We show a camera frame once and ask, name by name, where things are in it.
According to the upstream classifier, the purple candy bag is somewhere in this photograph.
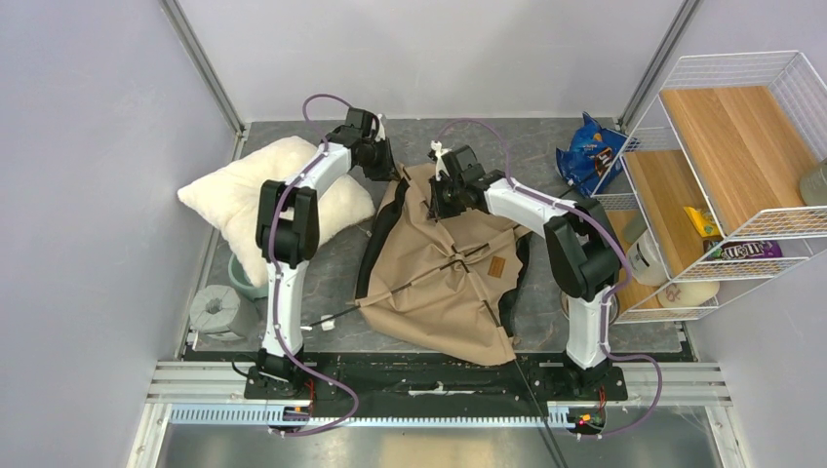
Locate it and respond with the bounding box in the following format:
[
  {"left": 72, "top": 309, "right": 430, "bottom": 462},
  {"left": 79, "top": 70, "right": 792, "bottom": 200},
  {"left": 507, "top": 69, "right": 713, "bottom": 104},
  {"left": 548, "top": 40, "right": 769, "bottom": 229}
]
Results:
[{"left": 703, "top": 240, "right": 783, "bottom": 261}]

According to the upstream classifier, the grey toilet paper roll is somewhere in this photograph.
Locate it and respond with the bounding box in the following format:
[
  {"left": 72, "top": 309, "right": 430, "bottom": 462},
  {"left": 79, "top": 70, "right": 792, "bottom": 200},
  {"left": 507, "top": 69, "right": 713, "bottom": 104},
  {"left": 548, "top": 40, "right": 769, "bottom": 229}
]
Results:
[{"left": 189, "top": 285, "right": 258, "bottom": 341}]

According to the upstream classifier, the white fluffy pillow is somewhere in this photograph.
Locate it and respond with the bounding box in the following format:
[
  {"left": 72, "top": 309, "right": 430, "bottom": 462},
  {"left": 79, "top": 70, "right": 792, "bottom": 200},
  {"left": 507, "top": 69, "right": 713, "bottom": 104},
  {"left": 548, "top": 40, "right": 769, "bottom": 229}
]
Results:
[{"left": 177, "top": 136, "right": 375, "bottom": 287}]

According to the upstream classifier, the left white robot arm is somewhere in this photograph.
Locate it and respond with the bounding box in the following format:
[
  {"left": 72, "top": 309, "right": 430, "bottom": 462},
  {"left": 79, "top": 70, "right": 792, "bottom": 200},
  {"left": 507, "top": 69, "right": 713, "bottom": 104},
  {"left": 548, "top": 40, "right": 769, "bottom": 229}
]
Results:
[{"left": 256, "top": 107, "right": 398, "bottom": 381}]

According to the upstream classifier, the white wire shelf rack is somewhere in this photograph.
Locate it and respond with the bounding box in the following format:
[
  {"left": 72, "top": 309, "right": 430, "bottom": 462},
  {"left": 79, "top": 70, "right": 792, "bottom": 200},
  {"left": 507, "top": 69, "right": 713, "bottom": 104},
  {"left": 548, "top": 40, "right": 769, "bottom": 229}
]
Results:
[{"left": 596, "top": 51, "right": 826, "bottom": 324}]

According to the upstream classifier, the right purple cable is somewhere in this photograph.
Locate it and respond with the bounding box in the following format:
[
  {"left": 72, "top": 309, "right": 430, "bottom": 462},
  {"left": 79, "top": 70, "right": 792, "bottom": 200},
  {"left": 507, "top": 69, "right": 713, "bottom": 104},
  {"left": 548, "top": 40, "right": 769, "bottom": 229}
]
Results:
[{"left": 434, "top": 118, "right": 664, "bottom": 441}]

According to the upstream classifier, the steel pet bowl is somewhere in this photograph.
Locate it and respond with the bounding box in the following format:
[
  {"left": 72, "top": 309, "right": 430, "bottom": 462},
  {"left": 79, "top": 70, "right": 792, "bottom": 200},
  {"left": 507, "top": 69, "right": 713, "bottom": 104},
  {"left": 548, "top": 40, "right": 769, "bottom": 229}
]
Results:
[{"left": 560, "top": 287, "right": 619, "bottom": 325}]

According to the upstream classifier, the white plastic jar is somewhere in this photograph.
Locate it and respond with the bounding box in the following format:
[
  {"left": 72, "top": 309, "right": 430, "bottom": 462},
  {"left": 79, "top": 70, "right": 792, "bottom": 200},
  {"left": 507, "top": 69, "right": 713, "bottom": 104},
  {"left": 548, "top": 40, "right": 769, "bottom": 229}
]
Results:
[{"left": 627, "top": 230, "right": 668, "bottom": 287}]

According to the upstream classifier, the blue chip bag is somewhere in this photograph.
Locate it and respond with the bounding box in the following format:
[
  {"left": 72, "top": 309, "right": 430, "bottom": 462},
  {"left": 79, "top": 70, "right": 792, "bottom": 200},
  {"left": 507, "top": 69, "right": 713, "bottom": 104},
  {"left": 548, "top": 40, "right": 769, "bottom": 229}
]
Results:
[{"left": 555, "top": 111, "right": 628, "bottom": 197}]

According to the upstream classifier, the yellow snack packet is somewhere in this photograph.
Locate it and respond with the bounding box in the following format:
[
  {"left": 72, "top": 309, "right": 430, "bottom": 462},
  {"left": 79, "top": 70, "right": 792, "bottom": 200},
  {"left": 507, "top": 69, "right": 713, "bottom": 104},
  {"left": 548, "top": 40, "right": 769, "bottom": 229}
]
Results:
[{"left": 684, "top": 207, "right": 721, "bottom": 238}]

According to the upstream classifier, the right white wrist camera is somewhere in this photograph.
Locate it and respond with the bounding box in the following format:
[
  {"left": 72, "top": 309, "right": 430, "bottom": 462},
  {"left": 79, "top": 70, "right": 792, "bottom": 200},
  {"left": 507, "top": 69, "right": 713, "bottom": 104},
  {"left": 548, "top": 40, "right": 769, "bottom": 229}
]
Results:
[{"left": 428, "top": 140, "right": 452, "bottom": 181}]

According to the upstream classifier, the clear glass jar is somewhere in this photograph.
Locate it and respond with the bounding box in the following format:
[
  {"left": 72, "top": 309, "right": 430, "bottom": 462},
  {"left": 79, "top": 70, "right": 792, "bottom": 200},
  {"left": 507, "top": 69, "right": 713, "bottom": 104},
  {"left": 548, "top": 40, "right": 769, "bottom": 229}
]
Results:
[{"left": 799, "top": 160, "right": 826, "bottom": 206}]

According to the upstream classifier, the small white plastic cap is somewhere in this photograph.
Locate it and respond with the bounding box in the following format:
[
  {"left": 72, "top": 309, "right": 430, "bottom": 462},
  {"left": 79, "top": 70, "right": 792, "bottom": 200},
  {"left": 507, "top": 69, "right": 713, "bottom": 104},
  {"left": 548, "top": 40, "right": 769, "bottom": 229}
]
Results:
[{"left": 320, "top": 315, "right": 335, "bottom": 332}]

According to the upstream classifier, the mint green bowl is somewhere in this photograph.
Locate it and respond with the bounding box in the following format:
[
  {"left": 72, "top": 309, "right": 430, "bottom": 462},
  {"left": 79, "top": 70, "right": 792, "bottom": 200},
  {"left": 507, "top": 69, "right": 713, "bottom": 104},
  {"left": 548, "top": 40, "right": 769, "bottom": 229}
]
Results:
[{"left": 227, "top": 253, "right": 268, "bottom": 301}]

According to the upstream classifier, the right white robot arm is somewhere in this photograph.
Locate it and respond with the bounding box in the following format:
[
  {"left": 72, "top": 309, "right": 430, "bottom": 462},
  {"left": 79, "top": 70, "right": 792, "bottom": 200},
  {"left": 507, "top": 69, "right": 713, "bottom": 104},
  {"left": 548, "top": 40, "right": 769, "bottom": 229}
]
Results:
[{"left": 428, "top": 141, "right": 621, "bottom": 386}]

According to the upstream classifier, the beige pet tent fabric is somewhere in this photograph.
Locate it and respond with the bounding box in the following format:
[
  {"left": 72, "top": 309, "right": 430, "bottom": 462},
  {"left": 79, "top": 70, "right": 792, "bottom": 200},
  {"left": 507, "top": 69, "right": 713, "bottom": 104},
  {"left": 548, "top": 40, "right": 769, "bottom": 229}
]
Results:
[{"left": 355, "top": 164, "right": 532, "bottom": 366}]

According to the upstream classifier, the cream round object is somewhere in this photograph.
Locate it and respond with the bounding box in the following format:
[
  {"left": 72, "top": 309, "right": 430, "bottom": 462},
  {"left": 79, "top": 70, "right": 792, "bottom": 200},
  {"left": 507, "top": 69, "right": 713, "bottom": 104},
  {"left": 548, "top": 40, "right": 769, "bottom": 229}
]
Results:
[{"left": 656, "top": 281, "right": 721, "bottom": 308}]

